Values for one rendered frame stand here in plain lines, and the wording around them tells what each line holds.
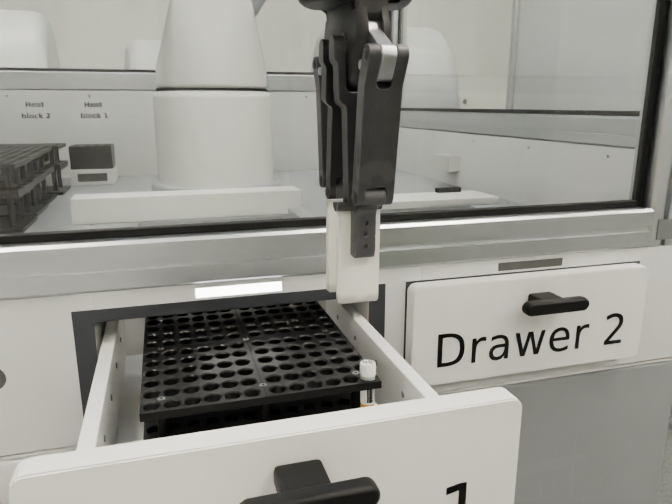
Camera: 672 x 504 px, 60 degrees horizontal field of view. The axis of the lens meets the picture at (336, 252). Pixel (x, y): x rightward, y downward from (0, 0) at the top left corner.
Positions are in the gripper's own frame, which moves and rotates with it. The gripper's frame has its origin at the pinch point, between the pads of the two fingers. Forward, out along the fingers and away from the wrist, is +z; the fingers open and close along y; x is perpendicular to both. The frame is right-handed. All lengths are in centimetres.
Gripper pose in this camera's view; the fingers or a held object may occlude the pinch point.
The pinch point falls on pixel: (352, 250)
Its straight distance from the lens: 42.2
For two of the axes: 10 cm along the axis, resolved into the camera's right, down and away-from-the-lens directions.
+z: 0.0, 9.7, 2.6
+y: -2.8, -2.5, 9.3
